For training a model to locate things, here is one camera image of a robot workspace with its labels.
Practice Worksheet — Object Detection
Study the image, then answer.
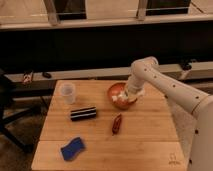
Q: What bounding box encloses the white plastic bottle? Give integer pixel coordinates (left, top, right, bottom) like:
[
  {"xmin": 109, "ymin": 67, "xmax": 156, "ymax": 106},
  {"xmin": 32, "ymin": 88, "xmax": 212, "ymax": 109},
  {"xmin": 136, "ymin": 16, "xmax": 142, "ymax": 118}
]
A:
[{"xmin": 112, "ymin": 91, "xmax": 137, "ymax": 103}]

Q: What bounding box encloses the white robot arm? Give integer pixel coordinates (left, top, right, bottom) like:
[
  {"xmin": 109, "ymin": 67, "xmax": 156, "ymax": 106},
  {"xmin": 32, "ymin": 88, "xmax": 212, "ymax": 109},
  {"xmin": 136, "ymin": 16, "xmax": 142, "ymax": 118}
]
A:
[{"xmin": 125, "ymin": 57, "xmax": 213, "ymax": 171}]

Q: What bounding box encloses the orange ceramic bowl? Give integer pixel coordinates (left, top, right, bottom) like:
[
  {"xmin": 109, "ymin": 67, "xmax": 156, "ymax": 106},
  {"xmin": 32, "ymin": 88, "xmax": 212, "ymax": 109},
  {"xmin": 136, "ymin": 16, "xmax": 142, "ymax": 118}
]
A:
[{"xmin": 107, "ymin": 82, "xmax": 137, "ymax": 110}]

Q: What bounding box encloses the black white striped block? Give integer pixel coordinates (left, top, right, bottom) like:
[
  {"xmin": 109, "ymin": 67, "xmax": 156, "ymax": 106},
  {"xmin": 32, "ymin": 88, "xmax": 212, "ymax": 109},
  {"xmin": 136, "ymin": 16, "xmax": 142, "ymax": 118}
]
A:
[{"xmin": 70, "ymin": 107, "xmax": 97, "ymax": 121}]

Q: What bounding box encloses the clear plastic cup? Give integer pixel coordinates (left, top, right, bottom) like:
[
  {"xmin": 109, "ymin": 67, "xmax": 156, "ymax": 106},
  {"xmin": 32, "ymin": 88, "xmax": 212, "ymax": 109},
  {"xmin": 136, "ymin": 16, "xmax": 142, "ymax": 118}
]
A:
[{"xmin": 59, "ymin": 83, "xmax": 76, "ymax": 104}]

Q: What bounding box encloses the wooden table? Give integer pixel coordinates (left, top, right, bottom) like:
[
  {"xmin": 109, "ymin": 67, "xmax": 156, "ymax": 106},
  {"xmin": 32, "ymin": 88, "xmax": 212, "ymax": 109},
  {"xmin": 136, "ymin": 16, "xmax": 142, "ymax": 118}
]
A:
[{"xmin": 31, "ymin": 80, "xmax": 186, "ymax": 171}]

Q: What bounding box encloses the small black object on ledge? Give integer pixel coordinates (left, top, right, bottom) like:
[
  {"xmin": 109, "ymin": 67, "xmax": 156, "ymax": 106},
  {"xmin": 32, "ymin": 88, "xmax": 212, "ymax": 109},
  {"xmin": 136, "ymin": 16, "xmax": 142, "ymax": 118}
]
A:
[{"xmin": 42, "ymin": 72, "xmax": 52, "ymax": 79}]

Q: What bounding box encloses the blue sponge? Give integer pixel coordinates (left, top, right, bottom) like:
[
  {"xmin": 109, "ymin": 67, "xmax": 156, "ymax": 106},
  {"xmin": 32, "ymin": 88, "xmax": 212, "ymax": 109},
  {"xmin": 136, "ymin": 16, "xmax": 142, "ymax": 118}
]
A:
[{"xmin": 61, "ymin": 137, "xmax": 85, "ymax": 161}]

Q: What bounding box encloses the red white clamp on ledge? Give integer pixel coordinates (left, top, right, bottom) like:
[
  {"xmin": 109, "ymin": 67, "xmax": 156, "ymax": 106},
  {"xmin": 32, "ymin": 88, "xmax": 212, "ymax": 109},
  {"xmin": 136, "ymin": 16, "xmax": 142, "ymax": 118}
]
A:
[{"xmin": 22, "ymin": 71, "xmax": 34, "ymax": 84}]

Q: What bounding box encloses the black chair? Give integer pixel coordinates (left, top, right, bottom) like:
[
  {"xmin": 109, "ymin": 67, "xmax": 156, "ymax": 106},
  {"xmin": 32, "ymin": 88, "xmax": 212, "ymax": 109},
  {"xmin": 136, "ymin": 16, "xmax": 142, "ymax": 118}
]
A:
[{"xmin": 0, "ymin": 68, "xmax": 44, "ymax": 154}]

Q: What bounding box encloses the black clamp with cable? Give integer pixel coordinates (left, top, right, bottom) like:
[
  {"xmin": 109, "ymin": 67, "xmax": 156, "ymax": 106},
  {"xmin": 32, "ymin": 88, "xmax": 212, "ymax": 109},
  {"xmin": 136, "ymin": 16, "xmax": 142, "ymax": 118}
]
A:
[{"xmin": 179, "ymin": 60, "xmax": 194, "ymax": 81}]

